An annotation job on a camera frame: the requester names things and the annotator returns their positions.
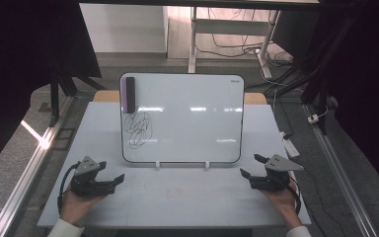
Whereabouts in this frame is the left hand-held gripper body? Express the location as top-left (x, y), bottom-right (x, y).
top-left (70, 155), bottom-right (116, 198)

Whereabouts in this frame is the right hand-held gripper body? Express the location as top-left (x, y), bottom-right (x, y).
top-left (249, 154), bottom-right (305, 193)

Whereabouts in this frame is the purple and black whiteboard eraser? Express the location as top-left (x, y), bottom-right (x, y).
top-left (121, 76), bottom-right (137, 115)

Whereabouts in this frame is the white whiteboard with black frame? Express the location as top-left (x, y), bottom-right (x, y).
top-left (118, 72), bottom-right (246, 165)

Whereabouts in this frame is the person's left hand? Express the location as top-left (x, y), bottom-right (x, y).
top-left (59, 188), bottom-right (109, 227)

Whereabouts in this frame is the person's right hand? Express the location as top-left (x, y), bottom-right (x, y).
top-left (260, 179), bottom-right (303, 229)

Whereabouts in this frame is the white power strip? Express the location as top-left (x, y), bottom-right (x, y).
top-left (278, 131), bottom-right (301, 159)

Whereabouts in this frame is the wooden table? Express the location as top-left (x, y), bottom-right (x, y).
top-left (93, 90), bottom-right (268, 106)

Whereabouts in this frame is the black metal stand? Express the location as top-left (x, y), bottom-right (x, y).
top-left (47, 63), bottom-right (108, 128)
top-left (265, 13), bottom-right (363, 136)

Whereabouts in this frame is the black curtain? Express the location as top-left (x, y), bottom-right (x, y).
top-left (0, 0), bottom-right (104, 181)
top-left (304, 0), bottom-right (379, 201)

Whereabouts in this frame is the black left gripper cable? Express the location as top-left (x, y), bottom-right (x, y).
top-left (56, 160), bottom-right (81, 215)

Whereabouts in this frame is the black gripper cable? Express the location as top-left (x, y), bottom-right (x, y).
top-left (287, 177), bottom-right (303, 215)
top-left (56, 160), bottom-right (81, 215)

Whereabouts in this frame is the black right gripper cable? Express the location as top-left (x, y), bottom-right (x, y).
top-left (287, 177), bottom-right (303, 215)

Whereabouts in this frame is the aluminium floor rail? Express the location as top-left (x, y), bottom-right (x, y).
top-left (0, 95), bottom-right (77, 237)
top-left (301, 103), bottom-right (379, 237)

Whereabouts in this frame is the tangle of black floor cables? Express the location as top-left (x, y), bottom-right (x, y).
top-left (195, 7), bottom-right (295, 68)

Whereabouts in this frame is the white metal desk frame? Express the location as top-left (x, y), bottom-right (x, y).
top-left (188, 6), bottom-right (281, 80)

